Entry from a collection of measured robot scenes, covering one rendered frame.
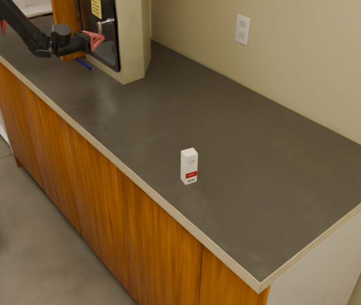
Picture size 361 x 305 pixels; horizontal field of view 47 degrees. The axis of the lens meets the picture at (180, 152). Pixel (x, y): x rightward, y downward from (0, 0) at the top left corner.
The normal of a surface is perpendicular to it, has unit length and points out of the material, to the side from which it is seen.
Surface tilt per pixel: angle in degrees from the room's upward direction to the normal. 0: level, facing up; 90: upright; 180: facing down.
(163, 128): 0
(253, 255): 0
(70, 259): 0
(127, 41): 90
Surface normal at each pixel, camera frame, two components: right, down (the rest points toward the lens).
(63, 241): 0.01, -0.80
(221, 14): -0.77, 0.37
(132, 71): 0.64, 0.47
